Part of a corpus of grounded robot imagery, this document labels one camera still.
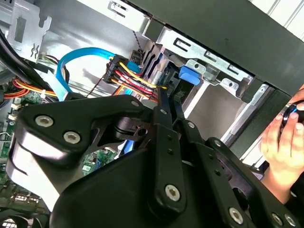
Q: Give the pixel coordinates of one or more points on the person's left hand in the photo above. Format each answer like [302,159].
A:
[280,152]

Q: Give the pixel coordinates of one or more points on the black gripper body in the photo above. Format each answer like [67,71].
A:
[107,202]

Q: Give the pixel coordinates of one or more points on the hard disk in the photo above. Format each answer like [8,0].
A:
[188,74]

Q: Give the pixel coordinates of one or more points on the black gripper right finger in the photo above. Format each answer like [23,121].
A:
[218,171]

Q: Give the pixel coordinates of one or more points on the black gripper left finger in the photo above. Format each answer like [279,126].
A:
[71,111]

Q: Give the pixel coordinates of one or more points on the person's right hand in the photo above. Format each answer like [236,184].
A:
[298,96]

